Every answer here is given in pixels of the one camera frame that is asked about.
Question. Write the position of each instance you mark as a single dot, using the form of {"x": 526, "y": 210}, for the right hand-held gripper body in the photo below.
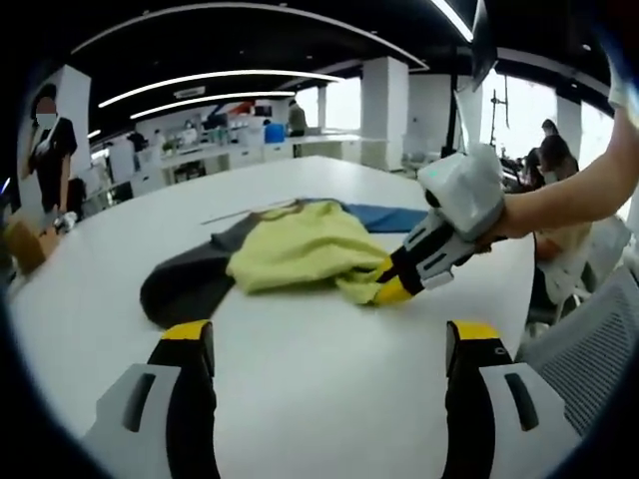
{"x": 464, "y": 194}

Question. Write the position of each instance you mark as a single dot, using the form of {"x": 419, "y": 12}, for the grey mesh chair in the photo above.
{"x": 584, "y": 349}

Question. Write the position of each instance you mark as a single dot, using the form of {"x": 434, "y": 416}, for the white counter cabinets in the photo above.
{"x": 224, "y": 159}

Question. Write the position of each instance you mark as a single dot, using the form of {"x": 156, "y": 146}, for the black equipment stand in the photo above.
{"x": 500, "y": 110}

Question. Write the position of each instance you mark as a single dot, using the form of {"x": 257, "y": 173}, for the dark hanging panel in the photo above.
{"x": 483, "y": 45}

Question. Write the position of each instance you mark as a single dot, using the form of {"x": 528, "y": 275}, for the brown cardboard box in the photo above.
{"x": 22, "y": 244}

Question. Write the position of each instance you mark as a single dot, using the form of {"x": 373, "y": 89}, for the long ceiling light strip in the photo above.
{"x": 214, "y": 80}

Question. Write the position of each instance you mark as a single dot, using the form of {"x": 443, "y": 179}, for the yellow grey blue garment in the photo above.
{"x": 304, "y": 249}

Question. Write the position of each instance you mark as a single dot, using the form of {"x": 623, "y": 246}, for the short ceiling light strip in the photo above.
{"x": 214, "y": 100}

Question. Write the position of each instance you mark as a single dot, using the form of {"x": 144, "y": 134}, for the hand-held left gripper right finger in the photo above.
{"x": 524, "y": 404}

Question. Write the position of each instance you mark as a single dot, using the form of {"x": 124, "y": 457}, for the bright ceiling light strip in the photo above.
{"x": 456, "y": 17}

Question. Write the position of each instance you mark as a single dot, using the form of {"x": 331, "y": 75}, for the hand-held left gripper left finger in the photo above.
{"x": 130, "y": 399}

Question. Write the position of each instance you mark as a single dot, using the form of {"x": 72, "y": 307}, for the person's right hand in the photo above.
{"x": 504, "y": 227}

